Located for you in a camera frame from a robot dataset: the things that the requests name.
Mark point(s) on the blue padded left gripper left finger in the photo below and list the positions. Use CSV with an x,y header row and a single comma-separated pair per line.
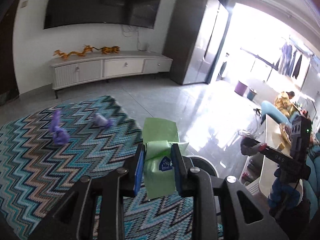
x,y
139,160

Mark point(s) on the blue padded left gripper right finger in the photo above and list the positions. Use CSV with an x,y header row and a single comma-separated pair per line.
x,y
181,166

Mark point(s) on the green plastic wrapper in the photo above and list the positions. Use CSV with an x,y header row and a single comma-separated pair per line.
x,y
158,137

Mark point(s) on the small purple wrapper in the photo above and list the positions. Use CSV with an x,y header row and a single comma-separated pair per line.
x,y
102,122

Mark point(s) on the purple plastic wrapper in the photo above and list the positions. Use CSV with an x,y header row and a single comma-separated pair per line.
x,y
59,135

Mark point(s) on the grey round trash can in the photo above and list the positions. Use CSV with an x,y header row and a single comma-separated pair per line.
x,y
204,164

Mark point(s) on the person in yellow clothes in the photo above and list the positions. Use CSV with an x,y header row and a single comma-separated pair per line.
x,y
283,103

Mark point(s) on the teal sofa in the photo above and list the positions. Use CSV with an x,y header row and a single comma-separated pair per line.
x,y
267,108

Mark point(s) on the white coffee table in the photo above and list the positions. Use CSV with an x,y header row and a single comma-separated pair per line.
x,y
272,160

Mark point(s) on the teal waste bin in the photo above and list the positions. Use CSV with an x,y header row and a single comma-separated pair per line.
x,y
251,94

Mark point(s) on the hanging dark clothes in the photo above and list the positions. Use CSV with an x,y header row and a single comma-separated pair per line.
x,y
290,61

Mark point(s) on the purple stool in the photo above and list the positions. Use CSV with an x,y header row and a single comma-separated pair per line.
x,y
240,88

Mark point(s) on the zigzag patterned rug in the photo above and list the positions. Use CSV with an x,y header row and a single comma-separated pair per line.
x,y
83,189

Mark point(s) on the golden tiger figurine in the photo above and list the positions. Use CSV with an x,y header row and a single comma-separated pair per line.
x,y
110,50

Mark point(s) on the white tv cabinet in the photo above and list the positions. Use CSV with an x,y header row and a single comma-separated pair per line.
x,y
97,67

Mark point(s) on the golden dragon figurine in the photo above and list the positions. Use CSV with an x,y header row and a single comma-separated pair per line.
x,y
65,56

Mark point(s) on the grey double door refrigerator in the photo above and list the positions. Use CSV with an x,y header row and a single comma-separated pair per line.
x,y
194,36

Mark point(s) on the dark brown entrance door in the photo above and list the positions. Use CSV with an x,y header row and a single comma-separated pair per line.
x,y
9,89

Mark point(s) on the black wall television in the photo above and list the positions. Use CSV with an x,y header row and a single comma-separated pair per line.
x,y
138,13

